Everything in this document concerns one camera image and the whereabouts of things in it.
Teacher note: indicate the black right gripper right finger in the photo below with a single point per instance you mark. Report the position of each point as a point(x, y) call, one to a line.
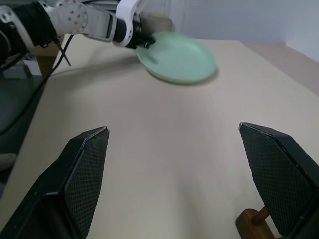
point(276, 174)

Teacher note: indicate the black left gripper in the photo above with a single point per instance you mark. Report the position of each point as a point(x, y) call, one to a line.
point(138, 32)

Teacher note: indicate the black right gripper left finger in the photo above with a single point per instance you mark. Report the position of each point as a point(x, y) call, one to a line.
point(74, 179)

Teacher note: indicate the light green plate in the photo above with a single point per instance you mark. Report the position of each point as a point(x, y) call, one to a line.
point(178, 58)

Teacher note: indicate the wooden dish rack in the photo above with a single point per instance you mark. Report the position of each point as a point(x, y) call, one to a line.
point(251, 222)

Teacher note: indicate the beige cardboard box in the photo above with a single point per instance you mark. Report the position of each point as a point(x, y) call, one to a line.
point(159, 23)

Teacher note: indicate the brown wooden cabinet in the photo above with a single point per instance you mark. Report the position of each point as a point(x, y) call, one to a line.
point(47, 59)

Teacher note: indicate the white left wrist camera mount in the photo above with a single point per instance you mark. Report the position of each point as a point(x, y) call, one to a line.
point(127, 15)

